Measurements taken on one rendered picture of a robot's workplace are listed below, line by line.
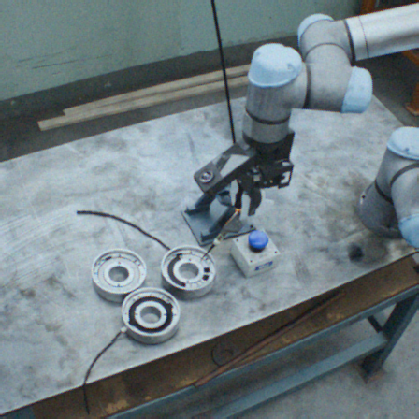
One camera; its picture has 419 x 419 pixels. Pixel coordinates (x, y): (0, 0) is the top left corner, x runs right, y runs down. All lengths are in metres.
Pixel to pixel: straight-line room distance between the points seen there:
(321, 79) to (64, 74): 1.97
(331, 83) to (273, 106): 0.10
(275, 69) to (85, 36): 1.88
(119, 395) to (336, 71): 0.81
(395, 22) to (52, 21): 1.81
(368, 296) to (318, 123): 0.46
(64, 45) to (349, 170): 1.57
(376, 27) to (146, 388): 0.87
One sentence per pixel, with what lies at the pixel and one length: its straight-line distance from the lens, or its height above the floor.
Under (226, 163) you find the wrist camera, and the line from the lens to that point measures 1.05.
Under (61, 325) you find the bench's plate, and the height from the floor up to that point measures 0.80.
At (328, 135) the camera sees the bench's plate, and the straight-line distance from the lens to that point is 1.60.
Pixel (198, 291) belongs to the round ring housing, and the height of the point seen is 0.83.
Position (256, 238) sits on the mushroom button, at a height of 0.87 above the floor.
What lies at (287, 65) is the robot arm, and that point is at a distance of 0.93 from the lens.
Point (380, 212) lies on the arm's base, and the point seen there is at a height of 0.85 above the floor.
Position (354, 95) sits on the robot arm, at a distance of 0.98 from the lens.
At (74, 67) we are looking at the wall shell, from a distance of 2.82.
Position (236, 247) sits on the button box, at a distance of 1.24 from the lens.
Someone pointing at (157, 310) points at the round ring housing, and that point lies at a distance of 1.17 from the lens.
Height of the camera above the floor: 1.80
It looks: 47 degrees down
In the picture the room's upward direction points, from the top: 7 degrees clockwise
